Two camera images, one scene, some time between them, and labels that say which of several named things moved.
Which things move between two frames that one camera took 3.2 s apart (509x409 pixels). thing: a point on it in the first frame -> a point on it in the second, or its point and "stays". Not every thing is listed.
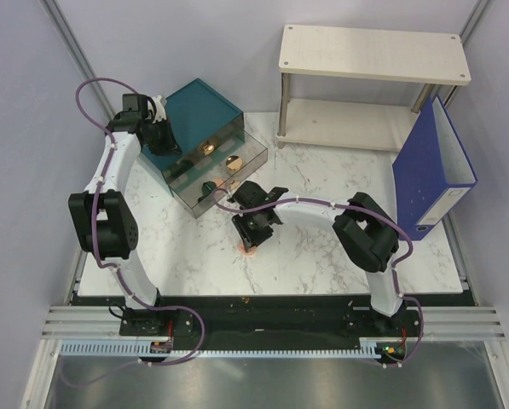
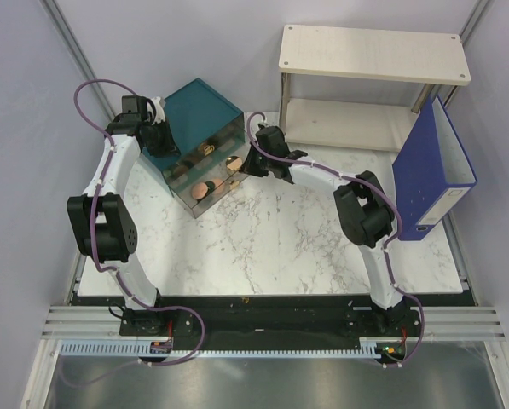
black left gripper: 171,146 stays
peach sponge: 251,252 -> 199,190
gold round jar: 234,163 stays
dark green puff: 208,187 stays
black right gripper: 249,238 -> 248,167
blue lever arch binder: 432,172 stays
